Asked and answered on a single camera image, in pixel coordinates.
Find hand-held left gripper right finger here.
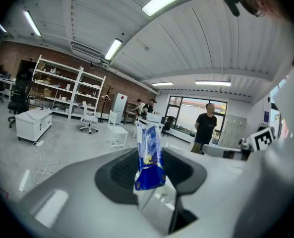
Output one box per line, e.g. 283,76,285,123
163,147,259,235

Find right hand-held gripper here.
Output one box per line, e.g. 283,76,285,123
201,127,277,161

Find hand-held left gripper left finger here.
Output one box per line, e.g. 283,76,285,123
19,147,166,238

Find small blue object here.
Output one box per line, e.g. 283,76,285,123
134,121,167,191

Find grey metal lockers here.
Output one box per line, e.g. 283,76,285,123
217,114,248,150

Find large window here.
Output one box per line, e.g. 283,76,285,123
165,95,228,145

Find white appliance box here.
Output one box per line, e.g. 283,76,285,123
146,112,162,123

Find white wooden chair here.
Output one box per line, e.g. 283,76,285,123
106,110,129,150

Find white office chair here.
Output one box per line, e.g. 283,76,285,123
79,101,99,134

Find white low cabinet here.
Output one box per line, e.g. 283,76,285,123
14,107,53,142

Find white refrigerator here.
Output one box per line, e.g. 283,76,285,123
111,92,128,125

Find black coat rack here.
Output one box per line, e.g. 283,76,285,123
98,85,114,123

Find white metal shelf unit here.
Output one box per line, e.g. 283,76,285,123
72,67,107,120
31,55,84,120

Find white desk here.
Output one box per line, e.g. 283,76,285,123
0,77,16,103

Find black cabinet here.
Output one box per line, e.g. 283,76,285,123
19,59,38,84

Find ceiling air conditioner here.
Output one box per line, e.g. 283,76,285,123
70,41,105,64

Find person's face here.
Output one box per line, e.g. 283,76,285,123
243,0,291,22

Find white cable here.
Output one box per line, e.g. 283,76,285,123
32,129,63,185

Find black head camera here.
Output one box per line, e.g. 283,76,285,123
219,0,241,17

